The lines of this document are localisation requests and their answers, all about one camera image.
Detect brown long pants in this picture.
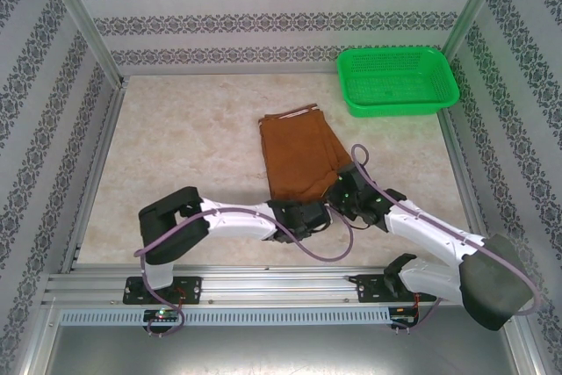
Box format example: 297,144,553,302
257,104,352,201

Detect green plastic basket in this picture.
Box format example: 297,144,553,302
336,46,461,119

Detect small circuit board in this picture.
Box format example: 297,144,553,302
389,306,421,328
143,307,182,322

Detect aluminium mounting rail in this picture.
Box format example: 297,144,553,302
41,265,522,306

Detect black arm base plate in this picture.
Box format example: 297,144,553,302
122,276,204,306
355,272,438,305

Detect slotted grey cable duct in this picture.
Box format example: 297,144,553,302
59,307,393,326

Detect aluminium side rail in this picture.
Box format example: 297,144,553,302
437,109,501,270
59,78,128,275

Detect aluminium rear rail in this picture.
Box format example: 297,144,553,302
118,62,346,80

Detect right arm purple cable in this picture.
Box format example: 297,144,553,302
350,143,544,335

